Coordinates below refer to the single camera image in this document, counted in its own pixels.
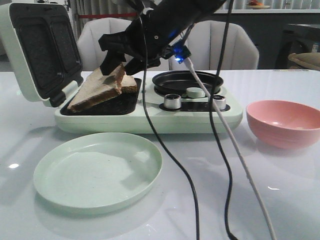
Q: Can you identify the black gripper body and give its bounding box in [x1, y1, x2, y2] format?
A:
[125, 0, 225, 66]

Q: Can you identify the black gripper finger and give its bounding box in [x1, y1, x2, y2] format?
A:
[98, 31, 130, 76]
[124, 57, 144, 75]

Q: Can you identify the white bread slice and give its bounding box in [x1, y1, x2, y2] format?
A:
[121, 74, 138, 94]
[67, 64, 125, 112]

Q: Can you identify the mint green sandwich maker lid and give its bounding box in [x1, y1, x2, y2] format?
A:
[0, 2, 84, 108]

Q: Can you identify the pink bowl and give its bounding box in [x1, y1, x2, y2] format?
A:
[246, 100, 320, 150]

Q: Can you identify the mint green breakfast maker base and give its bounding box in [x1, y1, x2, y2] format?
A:
[54, 76, 244, 135]

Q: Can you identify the left grey upholstered chair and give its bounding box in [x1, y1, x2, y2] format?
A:
[77, 17, 131, 72]

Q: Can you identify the grey upholstered chair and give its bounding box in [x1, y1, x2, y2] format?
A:
[77, 17, 131, 72]
[185, 20, 259, 71]

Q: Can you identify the blue lit circuit board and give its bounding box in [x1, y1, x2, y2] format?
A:
[172, 44, 192, 64]

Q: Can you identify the red barrier belt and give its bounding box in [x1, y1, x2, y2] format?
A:
[77, 12, 138, 19]

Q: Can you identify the black round frying pan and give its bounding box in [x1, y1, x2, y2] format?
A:
[152, 70, 224, 96]

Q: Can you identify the left silver control knob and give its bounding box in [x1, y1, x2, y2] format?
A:
[163, 93, 182, 110]

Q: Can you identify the silver control knob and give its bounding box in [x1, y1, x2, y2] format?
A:
[163, 93, 182, 110]
[212, 94, 227, 111]

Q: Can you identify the right grey upholstered chair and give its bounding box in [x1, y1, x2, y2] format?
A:
[185, 20, 259, 71]

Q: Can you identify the right silver control knob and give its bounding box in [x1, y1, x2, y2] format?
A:
[212, 94, 227, 111]

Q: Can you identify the fruit plate on counter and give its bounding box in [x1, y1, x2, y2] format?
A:
[247, 0, 270, 10]

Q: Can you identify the dark grey counter cabinet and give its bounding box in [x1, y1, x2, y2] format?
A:
[212, 8, 320, 70]

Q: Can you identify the mint green plate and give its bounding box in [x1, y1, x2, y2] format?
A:
[33, 132, 163, 215]

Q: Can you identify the dark washing machine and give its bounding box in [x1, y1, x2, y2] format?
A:
[275, 24, 320, 69]

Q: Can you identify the beige sofa cushion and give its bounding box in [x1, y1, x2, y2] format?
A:
[287, 52, 320, 71]

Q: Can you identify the black cable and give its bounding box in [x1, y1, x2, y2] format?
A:
[138, 9, 201, 240]
[208, 0, 238, 240]

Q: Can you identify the white braided cable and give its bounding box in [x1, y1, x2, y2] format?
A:
[183, 56, 278, 240]

